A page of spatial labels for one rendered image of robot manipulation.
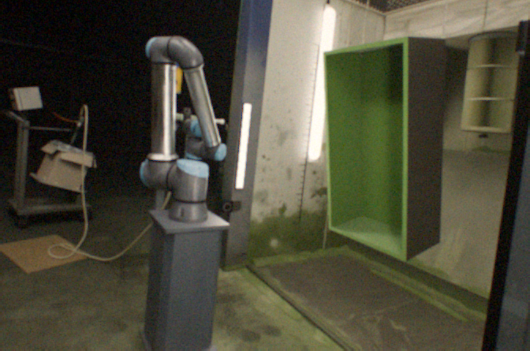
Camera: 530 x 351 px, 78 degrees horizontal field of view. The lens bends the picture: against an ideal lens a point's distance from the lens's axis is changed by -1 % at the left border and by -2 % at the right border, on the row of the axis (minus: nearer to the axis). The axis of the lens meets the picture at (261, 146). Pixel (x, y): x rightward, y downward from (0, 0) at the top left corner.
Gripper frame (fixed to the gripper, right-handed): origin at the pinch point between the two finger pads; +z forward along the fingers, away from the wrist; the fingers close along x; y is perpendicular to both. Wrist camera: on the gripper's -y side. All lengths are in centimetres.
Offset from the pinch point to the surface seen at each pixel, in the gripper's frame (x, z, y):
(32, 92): -89, 162, -12
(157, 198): -2, 26, 56
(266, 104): 69, 6, -20
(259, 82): 60, 6, -36
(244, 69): 46, 7, -43
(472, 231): 198, -92, 58
